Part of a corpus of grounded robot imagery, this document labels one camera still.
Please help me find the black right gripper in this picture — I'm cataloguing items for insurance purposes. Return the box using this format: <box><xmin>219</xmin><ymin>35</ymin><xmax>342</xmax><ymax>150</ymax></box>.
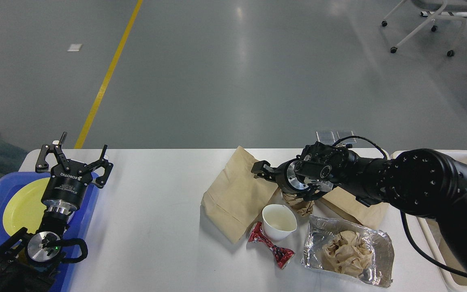
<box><xmin>251</xmin><ymin>159</ymin><xmax>310</xmax><ymax>196</ymax></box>

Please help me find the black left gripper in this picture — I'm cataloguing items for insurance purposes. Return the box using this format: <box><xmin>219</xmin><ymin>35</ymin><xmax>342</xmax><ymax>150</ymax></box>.
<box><xmin>35</xmin><ymin>132</ymin><xmax>114</xmax><ymax>215</ymax></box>

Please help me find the large brown paper bag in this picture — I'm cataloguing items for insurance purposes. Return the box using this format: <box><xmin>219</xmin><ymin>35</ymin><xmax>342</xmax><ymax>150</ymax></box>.
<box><xmin>201</xmin><ymin>146</ymin><xmax>277</xmax><ymax>244</ymax></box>

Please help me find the yellow plastic plate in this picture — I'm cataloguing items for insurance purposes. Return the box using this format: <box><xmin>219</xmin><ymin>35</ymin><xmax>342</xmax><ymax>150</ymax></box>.
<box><xmin>2</xmin><ymin>178</ymin><xmax>49</xmax><ymax>236</ymax></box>

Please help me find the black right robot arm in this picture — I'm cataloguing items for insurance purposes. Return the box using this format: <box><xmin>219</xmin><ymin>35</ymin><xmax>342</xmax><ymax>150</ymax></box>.
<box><xmin>251</xmin><ymin>140</ymin><xmax>467</xmax><ymax>277</ymax></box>

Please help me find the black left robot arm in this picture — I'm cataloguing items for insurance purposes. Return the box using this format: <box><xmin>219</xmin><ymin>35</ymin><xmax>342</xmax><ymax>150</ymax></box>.
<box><xmin>0</xmin><ymin>132</ymin><xmax>114</xmax><ymax>292</ymax></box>

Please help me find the white paper cup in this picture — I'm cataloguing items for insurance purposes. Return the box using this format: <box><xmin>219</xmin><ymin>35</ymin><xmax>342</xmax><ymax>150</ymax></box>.
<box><xmin>262</xmin><ymin>204</ymin><xmax>297</xmax><ymax>241</ymax></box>

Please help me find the crumpled brown paper ball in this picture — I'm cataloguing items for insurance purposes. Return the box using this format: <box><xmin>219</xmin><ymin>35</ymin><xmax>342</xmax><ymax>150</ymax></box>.
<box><xmin>282</xmin><ymin>192</ymin><xmax>314</xmax><ymax>217</ymax></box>

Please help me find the crushed red can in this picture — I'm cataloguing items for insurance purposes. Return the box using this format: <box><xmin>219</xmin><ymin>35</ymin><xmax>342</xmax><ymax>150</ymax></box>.
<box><xmin>248</xmin><ymin>221</ymin><xmax>295</xmax><ymax>270</ymax></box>

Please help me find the crumpled brown paper on foil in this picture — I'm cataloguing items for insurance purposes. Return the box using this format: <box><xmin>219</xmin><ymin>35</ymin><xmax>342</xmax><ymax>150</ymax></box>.
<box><xmin>322</xmin><ymin>230</ymin><xmax>374</xmax><ymax>278</ymax></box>

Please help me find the white plastic bin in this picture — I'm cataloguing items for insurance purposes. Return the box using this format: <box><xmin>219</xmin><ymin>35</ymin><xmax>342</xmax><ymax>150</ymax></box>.
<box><xmin>392</xmin><ymin>148</ymin><xmax>467</xmax><ymax>288</ymax></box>

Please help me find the white office chair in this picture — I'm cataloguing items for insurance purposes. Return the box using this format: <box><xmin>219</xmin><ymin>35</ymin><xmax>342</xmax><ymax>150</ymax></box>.
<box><xmin>390</xmin><ymin>0</ymin><xmax>467</xmax><ymax>58</ymax></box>

